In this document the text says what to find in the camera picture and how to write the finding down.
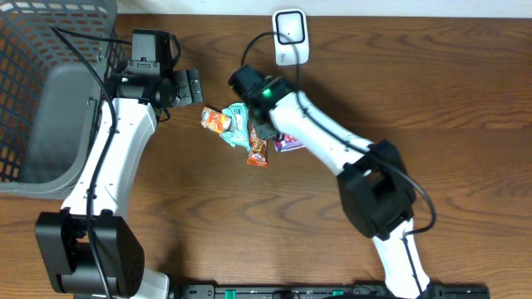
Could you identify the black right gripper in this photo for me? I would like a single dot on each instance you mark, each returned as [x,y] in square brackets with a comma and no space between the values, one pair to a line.
[262,131]

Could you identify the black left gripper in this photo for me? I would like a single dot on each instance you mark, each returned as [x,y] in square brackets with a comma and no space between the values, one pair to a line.
[194,86]

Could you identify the orange tissue pack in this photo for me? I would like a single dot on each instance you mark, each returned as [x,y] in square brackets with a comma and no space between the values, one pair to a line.
[215,121]

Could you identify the teal snack packet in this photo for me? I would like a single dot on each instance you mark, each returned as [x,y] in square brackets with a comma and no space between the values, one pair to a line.
[238,133]

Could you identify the red purple snack package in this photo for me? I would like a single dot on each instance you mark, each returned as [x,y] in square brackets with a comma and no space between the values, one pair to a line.
[285,143]

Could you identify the dark red snack packet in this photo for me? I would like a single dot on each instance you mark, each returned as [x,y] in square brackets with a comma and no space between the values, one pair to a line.
[258,150]

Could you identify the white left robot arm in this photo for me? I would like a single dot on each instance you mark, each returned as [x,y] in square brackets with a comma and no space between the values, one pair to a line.
[87,247]

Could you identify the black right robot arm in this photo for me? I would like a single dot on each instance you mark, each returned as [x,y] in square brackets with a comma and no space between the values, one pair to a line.
[376,192]

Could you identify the dark grey plastic basket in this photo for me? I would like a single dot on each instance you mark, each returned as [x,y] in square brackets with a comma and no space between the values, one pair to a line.
[50,102]

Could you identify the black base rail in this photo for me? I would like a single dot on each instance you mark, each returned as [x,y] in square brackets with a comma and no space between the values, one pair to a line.
[370,291]

